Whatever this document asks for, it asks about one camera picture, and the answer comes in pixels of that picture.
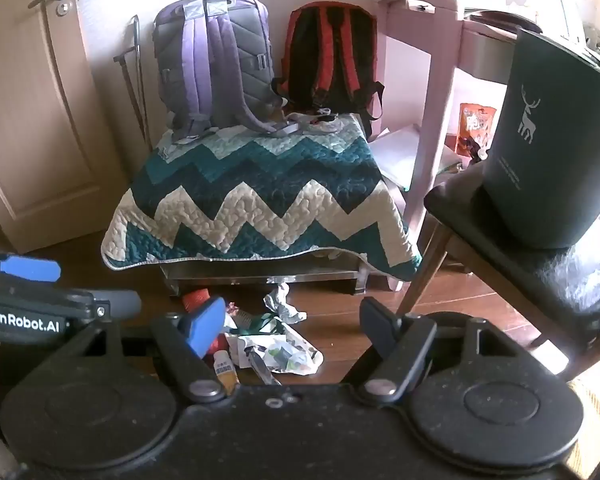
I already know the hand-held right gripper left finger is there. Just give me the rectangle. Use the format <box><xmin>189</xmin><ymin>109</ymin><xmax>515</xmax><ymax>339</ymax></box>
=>
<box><xmin>75</xmin><ymin>296</ymin><xmax>238</xmax><ymax>403</ymax></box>

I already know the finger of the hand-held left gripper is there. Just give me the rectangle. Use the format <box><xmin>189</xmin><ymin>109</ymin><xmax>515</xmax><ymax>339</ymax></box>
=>
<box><xmin>91</xmin><ymin>289</ymin><xmax>142</xmax><ymax>317</ymax></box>
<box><xmin>0</xmin><ymin>249</ymin><xmax>62</xmax><ymax>283</ymax></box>

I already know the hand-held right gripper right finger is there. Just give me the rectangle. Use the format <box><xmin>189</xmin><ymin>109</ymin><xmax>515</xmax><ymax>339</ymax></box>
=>
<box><xmin>359</xmin><ymin>296</ymin><xmax>516</xmax><ymax>403</ymax></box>

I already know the red mesh netting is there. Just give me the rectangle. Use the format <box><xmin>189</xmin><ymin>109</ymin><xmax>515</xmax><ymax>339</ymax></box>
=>
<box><xmin>181</xmin><ymin>288</ymin><xmax>213</xmax><ymax>311</ymax></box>

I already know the dark green trash bin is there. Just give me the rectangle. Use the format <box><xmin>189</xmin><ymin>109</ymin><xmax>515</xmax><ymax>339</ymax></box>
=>
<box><xmin>481</xmin><ymin>25</ymin><xmax>600</xmax><ymax>251</ymax></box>

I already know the small white bottle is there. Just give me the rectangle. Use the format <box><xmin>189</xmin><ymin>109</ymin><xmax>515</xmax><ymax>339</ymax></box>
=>
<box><xmin>211</xmin><ymin>349</ymin><xmax>237</xmax><ymax>377</ymax></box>

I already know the dark slim stick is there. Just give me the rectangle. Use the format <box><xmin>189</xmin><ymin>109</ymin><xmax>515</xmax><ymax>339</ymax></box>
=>
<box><xmin>247</xmin><ymin>347</ymin><xmax>283</xmax><ymax>386</ymax></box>

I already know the white printed plastic bag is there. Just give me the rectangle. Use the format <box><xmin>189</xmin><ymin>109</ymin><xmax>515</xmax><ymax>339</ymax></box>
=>
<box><xmin>224</xmin><ymin>319</ymin><xmax>325</xmax><ymax>377</ymax></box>

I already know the dark wooden chair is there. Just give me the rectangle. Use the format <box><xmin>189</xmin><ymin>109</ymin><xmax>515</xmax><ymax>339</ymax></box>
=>
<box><xmin>395</xmin><ymin>162</ymin><xmax>600</xmax><ymax>382</ymax></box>

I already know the beige room door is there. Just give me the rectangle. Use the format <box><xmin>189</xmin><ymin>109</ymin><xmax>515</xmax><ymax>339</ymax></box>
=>
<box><xmin>0</xmin><ymin>0</ymin><xmax>131</xmax><ymax>253</ymax></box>

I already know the teal white zigzag quilt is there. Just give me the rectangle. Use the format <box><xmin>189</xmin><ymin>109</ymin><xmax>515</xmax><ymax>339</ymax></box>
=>
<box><xmin>101</xmin><ymin>112</ymin><xmax>423</xmax><ymax>281</ymax></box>

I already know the white paper stack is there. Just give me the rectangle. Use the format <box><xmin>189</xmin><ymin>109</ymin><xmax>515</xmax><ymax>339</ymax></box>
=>
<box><xmin>369</xmin><ymin>125</ymin><xmax>463</xmax><ymax>192</ymax></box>

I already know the black furry cloth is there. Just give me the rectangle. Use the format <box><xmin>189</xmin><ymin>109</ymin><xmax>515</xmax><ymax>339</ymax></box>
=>
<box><xmin>535</xmin><ymin>240</ymin><xmax>600</xmax><ymax>333</ymax></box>

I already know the metal folding rack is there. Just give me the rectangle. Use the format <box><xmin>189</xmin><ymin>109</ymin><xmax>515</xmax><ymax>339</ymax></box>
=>
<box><xmin>114</xmin><ymin>15</ymin><xmax>152</xmax><ymax>153</ymax></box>

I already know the orange snack bag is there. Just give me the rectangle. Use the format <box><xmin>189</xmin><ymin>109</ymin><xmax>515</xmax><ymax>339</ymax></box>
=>
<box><xmin>454</xmin><ymin>102</ymin><xmax>499</xmax><ymax>157</ymax></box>

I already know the pink desk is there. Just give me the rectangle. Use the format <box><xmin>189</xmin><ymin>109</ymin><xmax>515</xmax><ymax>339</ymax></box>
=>
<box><xmin>371</xmin><ymin>0</ymin><xmax>600</xmax><ymax>293</ymax></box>

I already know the striped cloth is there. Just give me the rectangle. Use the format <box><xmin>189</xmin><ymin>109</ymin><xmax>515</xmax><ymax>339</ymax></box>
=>
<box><xmin>566</xmin><ymin>376</ymin><xmax>600</xmax><ymax>462</ymax></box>

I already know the purple grey backpack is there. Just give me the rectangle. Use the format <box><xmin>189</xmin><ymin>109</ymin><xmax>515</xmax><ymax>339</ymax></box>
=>
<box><xmin>152</xmin><ymin>0</ymin><xmax>301</xmax><ymax>145</ymax></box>

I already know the red black backpack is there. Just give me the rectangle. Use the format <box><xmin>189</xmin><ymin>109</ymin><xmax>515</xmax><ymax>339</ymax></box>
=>
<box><xmin>272</xmin><ymin>2</ymin><xmax>386</xmax><ymax>136</ymax></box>

